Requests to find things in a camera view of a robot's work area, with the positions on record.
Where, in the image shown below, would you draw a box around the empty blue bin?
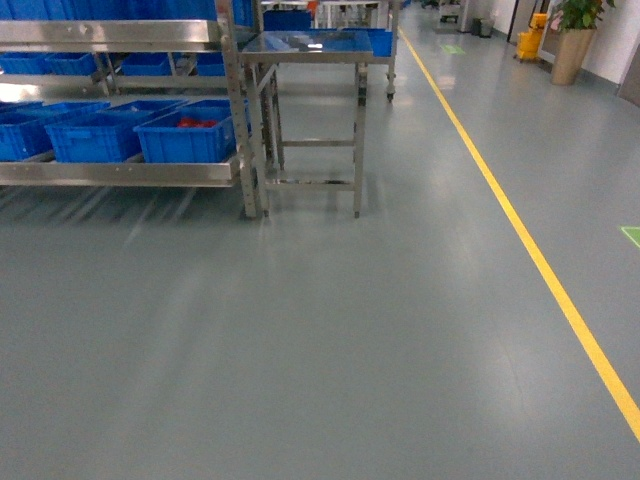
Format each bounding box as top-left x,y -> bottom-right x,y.
45,99 -> 188,163

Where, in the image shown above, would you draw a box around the yellow mop bucket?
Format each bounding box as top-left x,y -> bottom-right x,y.
514,13 -> 547,63

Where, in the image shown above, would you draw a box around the blue bin with red bags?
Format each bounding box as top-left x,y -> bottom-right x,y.
134,99 -> 237,164

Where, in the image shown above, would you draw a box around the potted plant in tan planter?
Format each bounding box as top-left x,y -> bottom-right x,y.
550,0 -> 616,86

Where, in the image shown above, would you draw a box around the red bubble wrap bags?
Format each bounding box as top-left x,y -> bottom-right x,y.
177,117 -> 218,128

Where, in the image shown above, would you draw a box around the stainless steel flow rack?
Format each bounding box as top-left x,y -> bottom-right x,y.
1,1 -> 263,218

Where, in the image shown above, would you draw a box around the stainless steel table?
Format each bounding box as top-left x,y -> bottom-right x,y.
240,29 -> 373,218

